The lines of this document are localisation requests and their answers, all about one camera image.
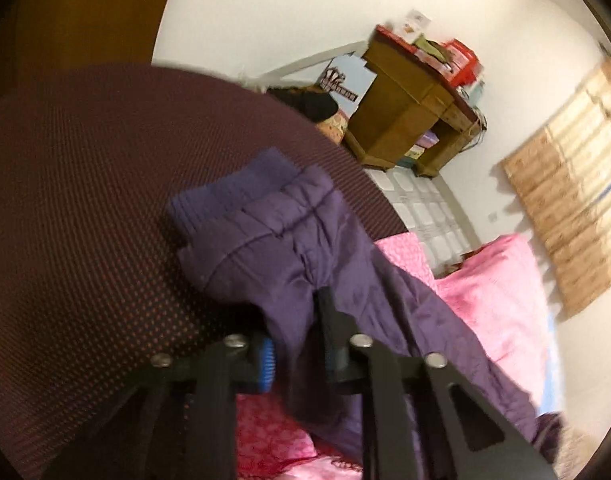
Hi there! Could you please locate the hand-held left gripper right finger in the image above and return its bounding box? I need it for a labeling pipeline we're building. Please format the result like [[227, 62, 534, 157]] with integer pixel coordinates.
[[317, 286, 561, 480]]

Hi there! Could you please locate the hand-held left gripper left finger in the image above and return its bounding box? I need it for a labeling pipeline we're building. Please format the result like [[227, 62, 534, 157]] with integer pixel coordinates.
[[40, 332, 277, 480]]

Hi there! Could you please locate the purple padded jacket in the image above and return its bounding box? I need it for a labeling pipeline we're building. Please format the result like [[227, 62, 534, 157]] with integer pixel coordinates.
[[166, 147, 561, 466]]

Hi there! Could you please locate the pink fleece blanket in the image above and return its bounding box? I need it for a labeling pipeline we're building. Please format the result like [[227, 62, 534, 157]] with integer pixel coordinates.
[[236, 232, 553, 480]]

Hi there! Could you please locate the light blue bed sheet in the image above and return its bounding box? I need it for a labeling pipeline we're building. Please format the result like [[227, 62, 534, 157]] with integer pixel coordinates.
[[538, 310, 566, 416]]

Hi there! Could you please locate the row of books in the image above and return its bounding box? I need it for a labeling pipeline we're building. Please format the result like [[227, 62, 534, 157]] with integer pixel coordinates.
[[398, 130, 439, 166]]

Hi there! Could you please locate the floral pillow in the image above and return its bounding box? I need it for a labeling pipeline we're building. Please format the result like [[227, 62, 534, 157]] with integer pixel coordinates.
[[318, 112, 350, 145]]

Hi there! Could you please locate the maroon dotted blanket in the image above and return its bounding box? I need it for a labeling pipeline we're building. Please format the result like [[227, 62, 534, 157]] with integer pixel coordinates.
[[0, 64, 409, 480]]

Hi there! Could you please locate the black cloth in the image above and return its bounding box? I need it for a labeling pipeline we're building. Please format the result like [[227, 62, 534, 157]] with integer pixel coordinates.
[[267, 86, 339, 122]]

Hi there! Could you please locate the brown wooden desk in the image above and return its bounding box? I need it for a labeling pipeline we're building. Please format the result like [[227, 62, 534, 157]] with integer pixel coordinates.
[[344, 25, 486, 178]]

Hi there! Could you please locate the blue and white poster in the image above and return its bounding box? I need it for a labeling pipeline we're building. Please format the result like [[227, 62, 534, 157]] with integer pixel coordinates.
[[315, 55, 379, 116]]

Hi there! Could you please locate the white bed headboard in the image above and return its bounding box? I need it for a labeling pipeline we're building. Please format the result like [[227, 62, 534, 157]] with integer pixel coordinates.
[[238, 40, 369, 93]]

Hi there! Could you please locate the red box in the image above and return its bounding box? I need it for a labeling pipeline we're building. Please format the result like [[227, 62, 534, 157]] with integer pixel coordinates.
[[443, 39, 483, 86]]

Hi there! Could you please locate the green cloth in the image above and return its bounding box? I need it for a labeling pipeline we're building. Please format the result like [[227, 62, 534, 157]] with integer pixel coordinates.
[[410, 34, 449, 61]]

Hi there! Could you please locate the white paper card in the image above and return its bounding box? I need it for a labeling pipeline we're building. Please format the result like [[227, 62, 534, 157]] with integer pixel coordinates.
[[395, 9, 431, 36]]

